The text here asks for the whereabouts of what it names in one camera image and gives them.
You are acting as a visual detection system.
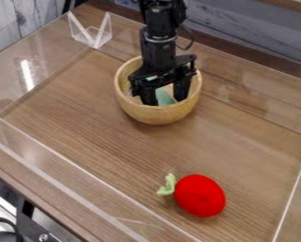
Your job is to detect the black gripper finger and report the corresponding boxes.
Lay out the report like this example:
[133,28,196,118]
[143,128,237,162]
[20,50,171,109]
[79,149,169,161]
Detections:
[174,66,193,101]
[141,87,158,106]

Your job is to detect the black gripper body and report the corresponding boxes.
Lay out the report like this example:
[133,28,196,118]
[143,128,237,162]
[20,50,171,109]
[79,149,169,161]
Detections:
[127,33,197,96]

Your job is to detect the green rectangular block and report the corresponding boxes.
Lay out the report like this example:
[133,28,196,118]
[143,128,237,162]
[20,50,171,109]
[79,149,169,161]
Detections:
[155,88,176,106]

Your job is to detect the light wooden bowl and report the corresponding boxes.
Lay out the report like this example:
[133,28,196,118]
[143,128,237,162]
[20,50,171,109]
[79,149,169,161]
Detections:
[114,56,202,125]

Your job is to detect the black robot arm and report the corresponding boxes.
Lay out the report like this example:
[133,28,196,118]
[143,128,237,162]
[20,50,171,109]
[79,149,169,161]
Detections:
[127,0,197,106]

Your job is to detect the red plush tomato toy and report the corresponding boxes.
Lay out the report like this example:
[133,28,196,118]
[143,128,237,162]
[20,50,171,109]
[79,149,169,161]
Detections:
[157,173,226,217]

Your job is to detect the clear acrylic corner bracket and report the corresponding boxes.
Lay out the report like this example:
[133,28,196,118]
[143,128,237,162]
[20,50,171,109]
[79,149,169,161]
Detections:
[67,12,113,49]

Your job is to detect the black cable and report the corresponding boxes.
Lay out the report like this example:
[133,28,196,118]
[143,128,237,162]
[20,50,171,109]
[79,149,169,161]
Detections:
[0,215,31,242]

